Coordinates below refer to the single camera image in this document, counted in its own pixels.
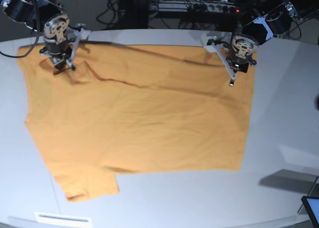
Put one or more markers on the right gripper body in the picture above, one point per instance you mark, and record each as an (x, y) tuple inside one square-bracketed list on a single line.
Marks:
[(57, 46)]

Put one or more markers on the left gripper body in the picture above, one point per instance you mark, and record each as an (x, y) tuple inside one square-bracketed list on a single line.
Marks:
[(240, 53)]

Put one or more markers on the yellow T-shirt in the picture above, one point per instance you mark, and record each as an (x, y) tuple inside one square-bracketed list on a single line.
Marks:
[(135, 109)]

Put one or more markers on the tablet screen on stand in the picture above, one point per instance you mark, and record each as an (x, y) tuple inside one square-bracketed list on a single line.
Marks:
[(310, 204)]

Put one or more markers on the white label on table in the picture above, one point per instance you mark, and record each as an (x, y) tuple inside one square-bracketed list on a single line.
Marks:
[(62, 217)]

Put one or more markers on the white power strip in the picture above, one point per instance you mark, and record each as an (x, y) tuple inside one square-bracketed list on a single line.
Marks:
[(215, 8)]

